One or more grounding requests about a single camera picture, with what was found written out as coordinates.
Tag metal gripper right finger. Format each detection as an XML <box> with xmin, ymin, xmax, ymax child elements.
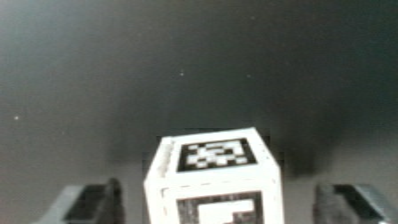
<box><xmin>312</xmin><ymin>183</ymin><xmax>398</xmax><ymax>224</ymax></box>

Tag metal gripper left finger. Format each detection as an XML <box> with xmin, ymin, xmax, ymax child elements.
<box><xmin>31</xmin><ymin>178</ymin><xmax>125</xmax><ymax>224</ymax></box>

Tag white cube with hole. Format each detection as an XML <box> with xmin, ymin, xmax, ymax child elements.
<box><xmin>143</xmin><ymin>128</ymin><xmax>283</xmax><ymax>224</ymax></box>

